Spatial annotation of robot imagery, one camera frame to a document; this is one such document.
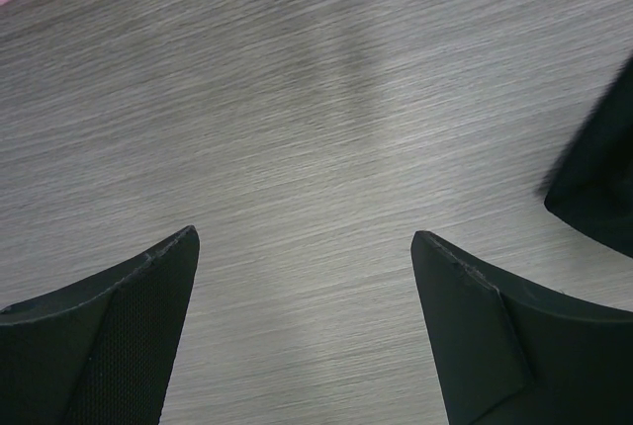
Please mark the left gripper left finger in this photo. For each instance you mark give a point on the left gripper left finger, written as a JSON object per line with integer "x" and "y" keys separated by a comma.
{"x": 101, "y": 350}

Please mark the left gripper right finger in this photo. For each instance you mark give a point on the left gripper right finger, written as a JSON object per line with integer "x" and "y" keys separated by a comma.
{"x": 509, "y": 351}

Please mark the black t shirt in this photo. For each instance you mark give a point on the black t shirt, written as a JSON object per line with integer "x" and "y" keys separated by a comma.
{"x": 590, "y": 187}

